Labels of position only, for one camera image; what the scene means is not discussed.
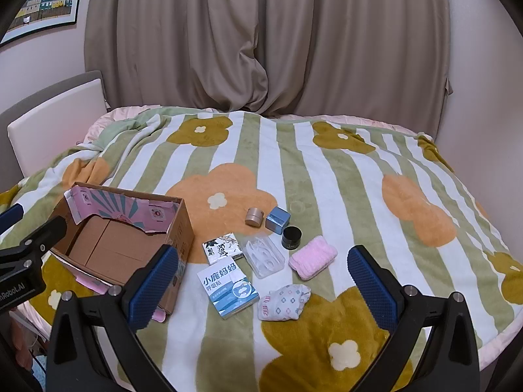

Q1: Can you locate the blue and white box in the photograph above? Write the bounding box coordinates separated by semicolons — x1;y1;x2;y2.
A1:
197;262;259;319

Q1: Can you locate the cardboard box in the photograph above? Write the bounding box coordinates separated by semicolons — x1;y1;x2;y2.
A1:
49;182;194;323

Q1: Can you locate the beige curtain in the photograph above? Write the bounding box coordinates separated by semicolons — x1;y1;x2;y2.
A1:
84;0;454;117

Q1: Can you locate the clear plastic case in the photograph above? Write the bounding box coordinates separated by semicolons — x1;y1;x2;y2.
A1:
244;236;285;279

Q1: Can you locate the white headboard cushion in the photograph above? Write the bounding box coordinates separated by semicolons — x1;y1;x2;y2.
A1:
7;78;111;177

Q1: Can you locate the pink towel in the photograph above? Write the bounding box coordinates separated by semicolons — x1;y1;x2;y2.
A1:
289;235;338;282

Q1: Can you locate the pink quilt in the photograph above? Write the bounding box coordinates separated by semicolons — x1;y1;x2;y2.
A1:
82;106;523;376

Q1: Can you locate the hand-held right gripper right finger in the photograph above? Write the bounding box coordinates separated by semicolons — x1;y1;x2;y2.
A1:
347;245;481;392

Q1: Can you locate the black round jar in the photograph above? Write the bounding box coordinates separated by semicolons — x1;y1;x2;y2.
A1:
281;225;302;251

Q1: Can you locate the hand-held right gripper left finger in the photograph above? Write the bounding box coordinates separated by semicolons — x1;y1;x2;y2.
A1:
46;244;180;392

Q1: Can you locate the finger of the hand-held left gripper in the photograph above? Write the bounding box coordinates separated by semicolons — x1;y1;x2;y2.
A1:
0;205;23;233
0;216;68;271

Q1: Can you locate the grey bed headboard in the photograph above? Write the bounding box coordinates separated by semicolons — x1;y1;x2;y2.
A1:
0;70;105;119

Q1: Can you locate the white patterned cloth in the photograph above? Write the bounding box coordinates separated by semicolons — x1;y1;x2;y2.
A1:
257;284;311;321

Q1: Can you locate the flower striped blanket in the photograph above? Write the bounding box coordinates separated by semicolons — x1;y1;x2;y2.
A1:
0;106;523;392

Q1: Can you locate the small blue box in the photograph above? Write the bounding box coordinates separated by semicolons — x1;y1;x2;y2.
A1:
265;206;292;234

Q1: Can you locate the small gold jar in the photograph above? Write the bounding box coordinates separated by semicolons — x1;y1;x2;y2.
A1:
245;207;266;227

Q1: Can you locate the wall poster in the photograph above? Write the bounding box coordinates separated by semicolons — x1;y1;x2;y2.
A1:
0;0;88;47

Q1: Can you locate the black and white tissue packet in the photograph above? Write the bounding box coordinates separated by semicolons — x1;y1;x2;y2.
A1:
202;233;243;265

